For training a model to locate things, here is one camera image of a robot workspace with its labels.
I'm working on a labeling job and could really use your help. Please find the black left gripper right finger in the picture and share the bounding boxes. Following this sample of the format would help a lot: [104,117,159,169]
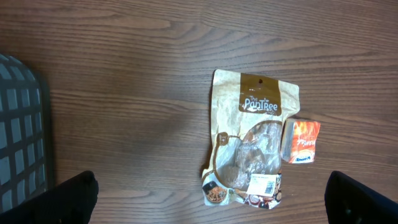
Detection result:
[325,170,397,224]

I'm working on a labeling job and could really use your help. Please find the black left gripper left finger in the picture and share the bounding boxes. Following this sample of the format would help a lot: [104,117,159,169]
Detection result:
[1,170,99,224]

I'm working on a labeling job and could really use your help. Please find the orange white small box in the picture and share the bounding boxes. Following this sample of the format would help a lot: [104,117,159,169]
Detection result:
[281,118,321,164]

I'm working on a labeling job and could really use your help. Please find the brown clear snack bag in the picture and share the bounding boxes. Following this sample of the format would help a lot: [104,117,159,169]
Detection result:
[201,69,300,209]

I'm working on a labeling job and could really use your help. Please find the grey plastic mesh basket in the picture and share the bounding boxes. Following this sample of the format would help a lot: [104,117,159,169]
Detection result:
[1,55,47,213]

